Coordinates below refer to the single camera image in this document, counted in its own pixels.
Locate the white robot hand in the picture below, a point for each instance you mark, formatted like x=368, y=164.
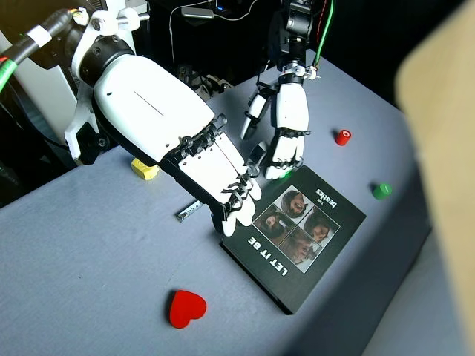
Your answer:
x=293, y=107
x=148, y=107

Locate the black hardcover book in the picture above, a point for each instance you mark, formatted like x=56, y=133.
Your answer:
x=326, y=259

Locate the red cylinder block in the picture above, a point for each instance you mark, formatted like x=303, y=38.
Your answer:
x=342, y=138

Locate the yellow block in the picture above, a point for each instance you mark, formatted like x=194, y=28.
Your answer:
x=145, y=170

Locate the white robot body panel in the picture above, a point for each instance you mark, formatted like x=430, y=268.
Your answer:
x=48, y=100

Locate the grey power adapter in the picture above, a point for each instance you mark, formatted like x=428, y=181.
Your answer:
x=196, y=13

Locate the green cylinder block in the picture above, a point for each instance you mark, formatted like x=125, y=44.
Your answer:
x=382, y=191

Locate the beige blurred panel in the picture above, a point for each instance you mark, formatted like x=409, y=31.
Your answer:
x=441, y=92

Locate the grey table cloth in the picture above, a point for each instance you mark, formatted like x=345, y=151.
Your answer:
x=92, y=259

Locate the red heart block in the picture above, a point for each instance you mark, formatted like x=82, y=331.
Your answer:
x=185, y=308

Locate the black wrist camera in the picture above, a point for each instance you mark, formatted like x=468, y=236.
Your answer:
x=97, y=148

